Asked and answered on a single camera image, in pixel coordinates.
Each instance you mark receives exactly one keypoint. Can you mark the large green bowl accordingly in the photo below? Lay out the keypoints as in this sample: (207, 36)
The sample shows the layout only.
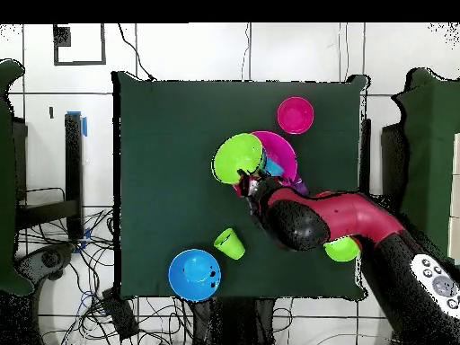
(237, 158)

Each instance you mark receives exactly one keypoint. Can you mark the blue cup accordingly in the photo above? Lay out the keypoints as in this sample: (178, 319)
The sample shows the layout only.
(273, 167)

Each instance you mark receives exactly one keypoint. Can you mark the large pink bowl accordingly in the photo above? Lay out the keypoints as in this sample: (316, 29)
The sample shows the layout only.
(280, 151)

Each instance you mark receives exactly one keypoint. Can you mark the green cup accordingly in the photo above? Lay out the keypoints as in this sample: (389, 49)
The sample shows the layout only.
(230, 244)

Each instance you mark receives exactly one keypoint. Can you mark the purple cup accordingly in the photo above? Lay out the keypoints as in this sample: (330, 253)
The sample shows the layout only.
(301, 186)

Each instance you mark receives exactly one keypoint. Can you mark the small magenta bowl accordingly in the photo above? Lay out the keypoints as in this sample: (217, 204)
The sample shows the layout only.
(295, 115)

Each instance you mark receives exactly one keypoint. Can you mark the large blue bowl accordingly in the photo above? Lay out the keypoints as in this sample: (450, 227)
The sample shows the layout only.
(194, 275)

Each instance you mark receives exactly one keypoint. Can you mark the small green bowl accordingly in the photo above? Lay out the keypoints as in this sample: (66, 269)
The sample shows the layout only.
(341, 251)

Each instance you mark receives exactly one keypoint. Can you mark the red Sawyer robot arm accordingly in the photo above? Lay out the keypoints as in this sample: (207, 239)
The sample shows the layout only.
(341, 215)

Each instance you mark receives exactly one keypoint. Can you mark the stack of white boxes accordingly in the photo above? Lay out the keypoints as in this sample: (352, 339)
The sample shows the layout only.
(455, 197)

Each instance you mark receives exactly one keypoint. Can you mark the dark green tablecloth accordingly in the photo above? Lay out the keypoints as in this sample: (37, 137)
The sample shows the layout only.
(179, 115)

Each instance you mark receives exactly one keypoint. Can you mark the black box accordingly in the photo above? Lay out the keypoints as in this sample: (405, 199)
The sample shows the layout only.
(19, 161)
(393, 161)

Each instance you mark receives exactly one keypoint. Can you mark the blue tape strip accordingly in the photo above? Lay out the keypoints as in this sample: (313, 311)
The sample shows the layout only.
(84, 126)

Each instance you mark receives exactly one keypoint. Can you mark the black metal stand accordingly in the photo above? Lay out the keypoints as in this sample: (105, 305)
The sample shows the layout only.
(73, 172)

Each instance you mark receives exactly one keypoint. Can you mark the black power strip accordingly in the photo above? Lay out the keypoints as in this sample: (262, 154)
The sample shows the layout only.
(120, 316)

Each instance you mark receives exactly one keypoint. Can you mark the green cloth side table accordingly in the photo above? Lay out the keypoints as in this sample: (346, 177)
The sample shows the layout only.
(7, 179)
(431, 143)

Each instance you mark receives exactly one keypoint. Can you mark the grey chair base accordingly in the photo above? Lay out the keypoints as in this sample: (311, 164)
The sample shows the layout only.
(50, 258)

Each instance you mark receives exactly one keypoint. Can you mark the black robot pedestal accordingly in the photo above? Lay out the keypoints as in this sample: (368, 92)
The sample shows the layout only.
(233, 323)

